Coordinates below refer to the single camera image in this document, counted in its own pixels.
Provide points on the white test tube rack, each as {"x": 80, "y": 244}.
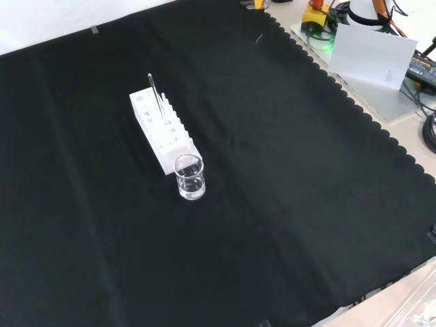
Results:
{"x": 158, "y": 131}

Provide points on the black power adapter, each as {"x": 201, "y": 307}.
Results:
{"x": 422, "y": 71}

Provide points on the small clear glass beaker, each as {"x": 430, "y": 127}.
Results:
{"x": 190, "y": 178}

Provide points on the black bench cloth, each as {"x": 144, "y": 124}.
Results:
{"x": 272, "y": 170}

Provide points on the pale board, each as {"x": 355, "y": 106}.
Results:
{"x": 371, "y": 58}

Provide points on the yellow stop button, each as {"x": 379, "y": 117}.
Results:
{"x": 315, "y": 15}

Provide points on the grey tape strip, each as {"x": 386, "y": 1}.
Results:
{"x": 94, "y": 30}

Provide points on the hex key set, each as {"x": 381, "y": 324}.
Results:
{"x": 253, "y": 3}

